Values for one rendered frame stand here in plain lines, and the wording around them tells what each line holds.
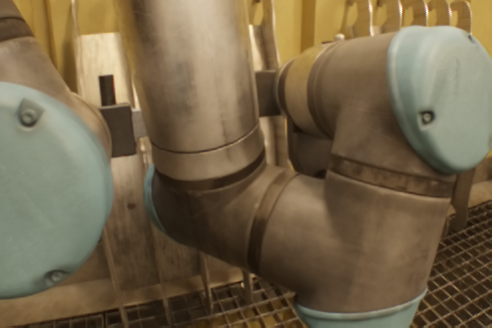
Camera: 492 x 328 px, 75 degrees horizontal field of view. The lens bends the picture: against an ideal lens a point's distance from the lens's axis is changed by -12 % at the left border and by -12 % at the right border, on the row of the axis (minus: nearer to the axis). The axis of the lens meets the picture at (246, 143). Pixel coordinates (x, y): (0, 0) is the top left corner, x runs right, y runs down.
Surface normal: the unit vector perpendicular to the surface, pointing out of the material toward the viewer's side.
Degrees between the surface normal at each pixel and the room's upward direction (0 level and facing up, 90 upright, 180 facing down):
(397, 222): 70
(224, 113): 97
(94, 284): 0
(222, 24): 93
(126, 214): 82
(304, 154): 77
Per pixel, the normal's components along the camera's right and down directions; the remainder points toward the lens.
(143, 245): 0.35, 0.30
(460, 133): 0.36, 0.05
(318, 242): -0.43, -0.29
